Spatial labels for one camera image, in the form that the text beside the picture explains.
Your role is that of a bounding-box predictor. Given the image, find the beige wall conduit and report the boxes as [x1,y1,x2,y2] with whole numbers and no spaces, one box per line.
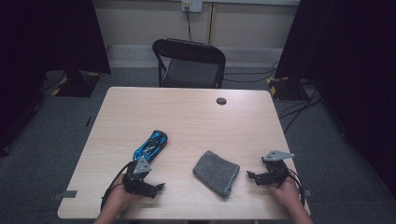
[207,2,217,45]

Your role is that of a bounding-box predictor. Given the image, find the blue and black toy car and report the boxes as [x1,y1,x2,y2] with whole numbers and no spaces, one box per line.
[133,130,169,164]

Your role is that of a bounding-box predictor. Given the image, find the white wall socket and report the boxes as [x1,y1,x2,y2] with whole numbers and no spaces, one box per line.
[181,0,204,14]

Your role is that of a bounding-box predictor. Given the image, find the black curtain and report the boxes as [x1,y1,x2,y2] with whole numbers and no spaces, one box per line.
[0,0,112,157]
[275,0,396,198]

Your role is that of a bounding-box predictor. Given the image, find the right hand-held gripper black cable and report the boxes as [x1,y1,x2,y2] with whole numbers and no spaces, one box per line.
[288,167,306,206]

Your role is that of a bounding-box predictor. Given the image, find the hand-held gripper black cable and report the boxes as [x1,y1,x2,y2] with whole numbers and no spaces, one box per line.
[100,161,133,211]
[288,167,306,206]

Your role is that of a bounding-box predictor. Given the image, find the person's left hand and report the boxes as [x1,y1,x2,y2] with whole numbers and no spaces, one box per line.
[106,183,145,213]

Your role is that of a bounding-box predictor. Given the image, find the person's right hand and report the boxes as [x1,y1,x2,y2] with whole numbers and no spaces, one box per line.
[268,178,302,209]

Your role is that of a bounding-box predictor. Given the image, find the black floor cable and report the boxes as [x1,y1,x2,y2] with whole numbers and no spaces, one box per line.
[223,60,280,84]
[277,83,325,135]

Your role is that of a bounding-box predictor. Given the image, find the black folding chair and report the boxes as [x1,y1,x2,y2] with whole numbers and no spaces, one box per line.
[151,37,227,90]

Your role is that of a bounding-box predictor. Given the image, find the grey towel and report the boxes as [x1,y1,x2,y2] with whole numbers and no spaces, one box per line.
[191,149,241,198]

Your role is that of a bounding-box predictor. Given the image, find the stand base with striped tape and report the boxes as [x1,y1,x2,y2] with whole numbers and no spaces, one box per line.
[265,76,310,102]
[50,69,103,98]

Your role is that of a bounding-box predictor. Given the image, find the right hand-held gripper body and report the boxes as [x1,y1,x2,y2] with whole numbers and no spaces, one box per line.
[262,149,295,188]

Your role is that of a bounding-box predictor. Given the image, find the black socket cable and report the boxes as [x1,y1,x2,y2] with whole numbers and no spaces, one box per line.
[185,7,194,42]

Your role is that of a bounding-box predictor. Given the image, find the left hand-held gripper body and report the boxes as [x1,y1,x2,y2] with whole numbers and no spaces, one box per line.
[121,156,157,199]

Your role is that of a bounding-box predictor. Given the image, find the left hand-held gripper black cable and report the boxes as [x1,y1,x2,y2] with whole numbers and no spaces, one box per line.
[100,161,133,211]

